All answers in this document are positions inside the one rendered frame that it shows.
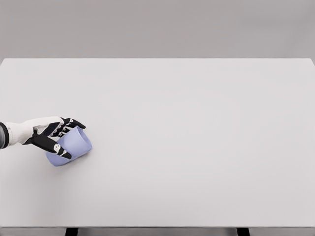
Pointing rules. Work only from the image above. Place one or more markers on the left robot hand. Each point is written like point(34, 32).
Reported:
point(44, 127)

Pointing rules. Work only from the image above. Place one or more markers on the light blue cup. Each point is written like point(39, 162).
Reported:
point(73, 145)

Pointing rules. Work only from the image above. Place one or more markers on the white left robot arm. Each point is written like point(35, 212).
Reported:
point(13, 132)

